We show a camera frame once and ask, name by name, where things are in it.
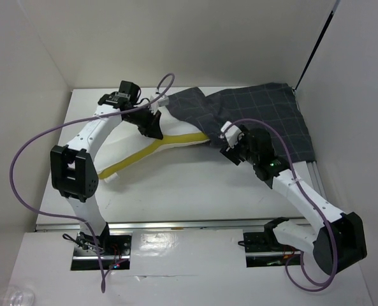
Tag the clear plastic object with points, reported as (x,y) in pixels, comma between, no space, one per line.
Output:
(16,296)

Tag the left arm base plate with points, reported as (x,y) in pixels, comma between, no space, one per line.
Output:
(115,257)

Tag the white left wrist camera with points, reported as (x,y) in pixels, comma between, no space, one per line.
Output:
(162,101)

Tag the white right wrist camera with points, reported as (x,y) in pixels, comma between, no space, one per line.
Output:
(231,133)

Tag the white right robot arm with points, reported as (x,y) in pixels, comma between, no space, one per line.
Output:
(337,240)

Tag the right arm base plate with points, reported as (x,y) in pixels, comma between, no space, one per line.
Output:
(259,253)

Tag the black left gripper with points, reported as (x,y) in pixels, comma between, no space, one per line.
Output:
(152,126)

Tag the aluminium right side rail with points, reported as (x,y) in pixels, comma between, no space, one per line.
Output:
(309,172)

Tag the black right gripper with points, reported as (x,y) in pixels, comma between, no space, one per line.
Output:
(231,153)

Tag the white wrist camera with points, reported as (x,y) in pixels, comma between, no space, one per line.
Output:
(231,133)
(162,101)

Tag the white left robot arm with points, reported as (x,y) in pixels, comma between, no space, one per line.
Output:
(73,172)

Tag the aluminium rail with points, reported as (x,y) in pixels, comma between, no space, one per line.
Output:
(172,225)
(309,172)

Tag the white pillow with yellow edge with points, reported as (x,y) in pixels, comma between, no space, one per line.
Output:
(126,146)

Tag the dark grey checked pillowcase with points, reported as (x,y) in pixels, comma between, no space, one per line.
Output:
(274,104)

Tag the aluminium front rail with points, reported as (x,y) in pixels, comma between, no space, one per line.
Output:
(172,225)

